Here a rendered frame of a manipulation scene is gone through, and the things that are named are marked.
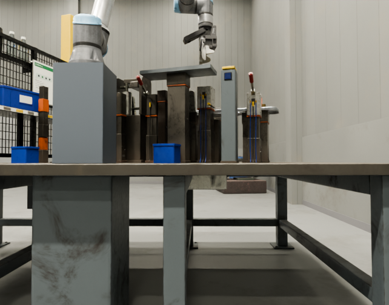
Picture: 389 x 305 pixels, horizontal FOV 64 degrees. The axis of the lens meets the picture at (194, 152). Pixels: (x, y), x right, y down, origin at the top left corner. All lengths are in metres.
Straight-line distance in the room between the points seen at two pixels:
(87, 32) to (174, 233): 0.88
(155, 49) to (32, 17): 4.11
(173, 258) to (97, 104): 0.65
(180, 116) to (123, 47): 9.19
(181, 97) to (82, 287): 0.93
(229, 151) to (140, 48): 9.23
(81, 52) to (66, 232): 0.71
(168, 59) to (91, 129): 9.11
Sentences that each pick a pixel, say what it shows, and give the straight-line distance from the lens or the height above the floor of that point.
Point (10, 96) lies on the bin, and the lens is 2.18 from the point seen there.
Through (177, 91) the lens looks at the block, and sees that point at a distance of 1.56.
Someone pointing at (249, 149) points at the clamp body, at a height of 0.77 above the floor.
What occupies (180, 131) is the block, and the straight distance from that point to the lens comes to 1.52.
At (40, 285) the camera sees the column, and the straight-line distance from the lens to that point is 1.37.
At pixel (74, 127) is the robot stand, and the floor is 0.84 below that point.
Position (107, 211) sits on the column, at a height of 0.52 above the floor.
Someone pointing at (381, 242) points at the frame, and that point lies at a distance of 1.32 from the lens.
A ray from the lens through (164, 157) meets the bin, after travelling 1.42.
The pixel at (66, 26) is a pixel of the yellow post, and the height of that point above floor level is 1.89.
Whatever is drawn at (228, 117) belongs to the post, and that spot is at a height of 0.91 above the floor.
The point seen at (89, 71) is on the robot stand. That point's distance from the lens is 1.32.
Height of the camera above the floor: 0.71
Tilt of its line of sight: 2 degrees up
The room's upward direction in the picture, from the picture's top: straight up
